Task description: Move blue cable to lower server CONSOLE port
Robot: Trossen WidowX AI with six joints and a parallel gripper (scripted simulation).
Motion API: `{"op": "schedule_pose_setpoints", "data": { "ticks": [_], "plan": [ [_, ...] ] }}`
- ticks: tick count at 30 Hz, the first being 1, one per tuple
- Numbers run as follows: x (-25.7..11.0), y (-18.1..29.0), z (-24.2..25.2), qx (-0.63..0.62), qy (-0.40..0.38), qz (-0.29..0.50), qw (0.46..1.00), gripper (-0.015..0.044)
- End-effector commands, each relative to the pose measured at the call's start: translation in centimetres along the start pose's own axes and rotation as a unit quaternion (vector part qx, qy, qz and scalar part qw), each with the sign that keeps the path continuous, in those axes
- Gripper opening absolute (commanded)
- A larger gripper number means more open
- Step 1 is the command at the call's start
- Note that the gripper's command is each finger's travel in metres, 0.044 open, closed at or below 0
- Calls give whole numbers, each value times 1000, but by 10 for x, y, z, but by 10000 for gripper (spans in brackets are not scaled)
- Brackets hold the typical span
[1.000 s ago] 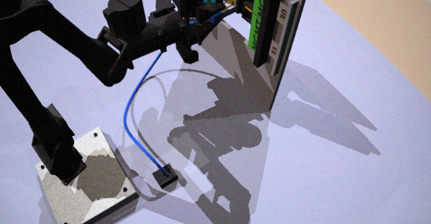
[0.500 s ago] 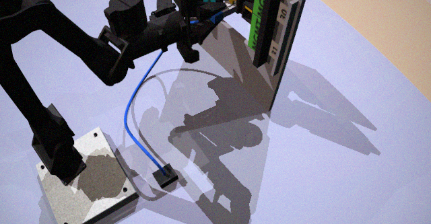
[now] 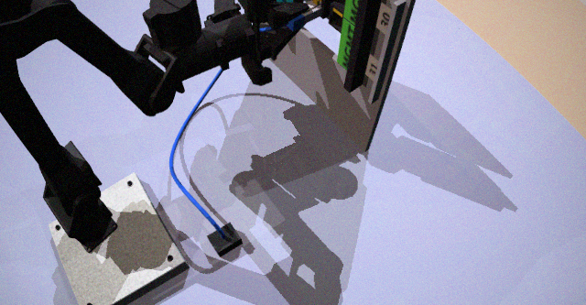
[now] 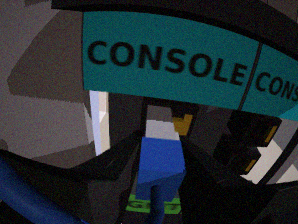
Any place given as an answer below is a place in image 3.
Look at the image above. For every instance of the blue cable with plug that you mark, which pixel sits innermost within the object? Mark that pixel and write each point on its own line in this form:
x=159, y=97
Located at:
x=312, y=13

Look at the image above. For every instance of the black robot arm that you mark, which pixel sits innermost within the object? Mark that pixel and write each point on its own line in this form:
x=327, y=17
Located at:
x=176, y=42

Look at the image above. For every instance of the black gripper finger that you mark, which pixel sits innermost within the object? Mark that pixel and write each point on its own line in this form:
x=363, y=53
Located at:
x=278, y=38
x=280, y=13

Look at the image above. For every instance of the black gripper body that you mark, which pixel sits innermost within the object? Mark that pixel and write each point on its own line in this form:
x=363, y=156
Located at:
x=236, y=37

